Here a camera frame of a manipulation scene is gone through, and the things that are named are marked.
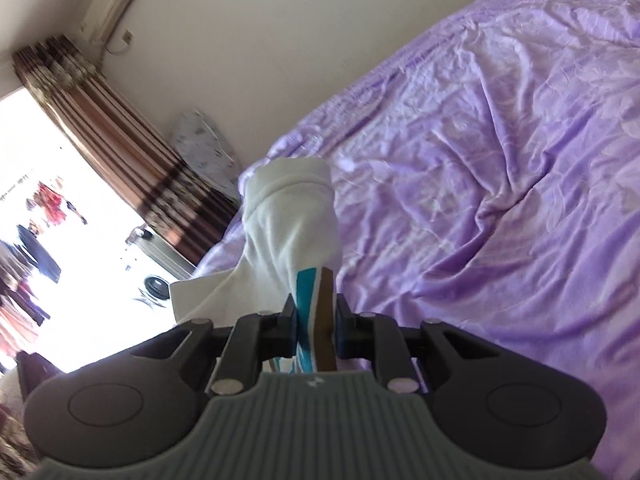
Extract brown striped curtain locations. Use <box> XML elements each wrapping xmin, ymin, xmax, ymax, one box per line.
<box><xmin>12</xmin><ymin>35</ymin><xmax>242</xmax><ymax>281</ymax></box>

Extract white washing machine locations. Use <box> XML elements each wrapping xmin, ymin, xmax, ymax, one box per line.
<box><xmin>124</xmin><ymin>225</ymin><xmax>197</xmax><ymax>311</ymax></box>

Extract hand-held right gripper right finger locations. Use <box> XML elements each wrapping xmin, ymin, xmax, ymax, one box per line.
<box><xmin>334</xmin><ymin>292</ymin><xmax>483</xmax><ymax>395</ymax></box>

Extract purple floral bed sheet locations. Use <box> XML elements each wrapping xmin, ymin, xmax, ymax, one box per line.
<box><xmin>192</xmin><ymin>0</ymin><xmax>640</xmax><ymax>461</ymax></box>

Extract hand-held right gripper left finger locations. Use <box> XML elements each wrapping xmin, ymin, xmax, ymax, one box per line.
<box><xmin>132</xmin><ymin>294</ymin><xmax>301</xmax><ymax>395</ymax></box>

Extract hanging clothes outside window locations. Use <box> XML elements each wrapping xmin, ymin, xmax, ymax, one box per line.
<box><xmin>0</xmin><ymin>175</ymin><xmax>89</xmax><ymax>361</ymax></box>

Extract white small shirt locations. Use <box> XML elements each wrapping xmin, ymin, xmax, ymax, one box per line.
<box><xmin>169</xmin><ymin>156</ymin><xmax>346</xmax><ymax>375</ymax></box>

